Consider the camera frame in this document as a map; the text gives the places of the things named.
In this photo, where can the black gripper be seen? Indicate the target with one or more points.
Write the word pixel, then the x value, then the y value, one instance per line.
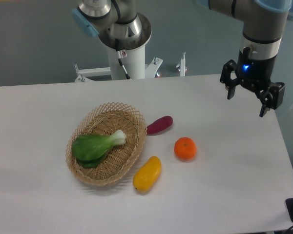
pixel 254 75

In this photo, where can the orange mandarin fruit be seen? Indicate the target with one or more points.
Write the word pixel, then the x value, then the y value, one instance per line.
pixel 185 148

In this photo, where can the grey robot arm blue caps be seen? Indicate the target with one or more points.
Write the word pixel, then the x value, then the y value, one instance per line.
pixel 264 20

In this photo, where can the purple sweet potato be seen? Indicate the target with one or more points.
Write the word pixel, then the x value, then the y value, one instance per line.
pixel 159 125

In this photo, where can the yellow mango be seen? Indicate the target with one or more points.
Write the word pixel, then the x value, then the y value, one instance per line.
pixel 147 175

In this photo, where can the woven bamboo basket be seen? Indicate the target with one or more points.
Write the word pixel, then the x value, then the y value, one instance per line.
pixel 105 120

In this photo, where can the green bok choy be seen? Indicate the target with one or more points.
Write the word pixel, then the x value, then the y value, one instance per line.
pixel 90 150

